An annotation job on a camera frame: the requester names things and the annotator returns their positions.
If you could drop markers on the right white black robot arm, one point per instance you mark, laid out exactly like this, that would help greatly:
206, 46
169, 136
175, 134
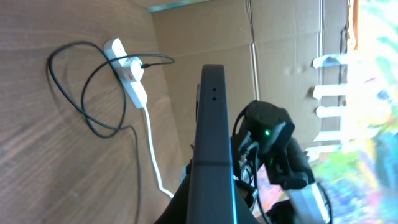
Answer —
262, 137

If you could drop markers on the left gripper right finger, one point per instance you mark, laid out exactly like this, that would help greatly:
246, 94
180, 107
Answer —
244, 208

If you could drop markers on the white power strip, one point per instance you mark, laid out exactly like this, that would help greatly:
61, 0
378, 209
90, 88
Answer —
135, 90

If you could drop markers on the white charger plug adapter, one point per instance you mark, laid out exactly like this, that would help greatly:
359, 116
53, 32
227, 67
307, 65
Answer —
132, 69

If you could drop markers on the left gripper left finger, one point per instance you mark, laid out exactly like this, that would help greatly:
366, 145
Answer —
176, 210

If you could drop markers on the blue Samsung Galaxy smartphone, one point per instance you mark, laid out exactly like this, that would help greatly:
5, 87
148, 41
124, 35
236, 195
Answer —
211, 196

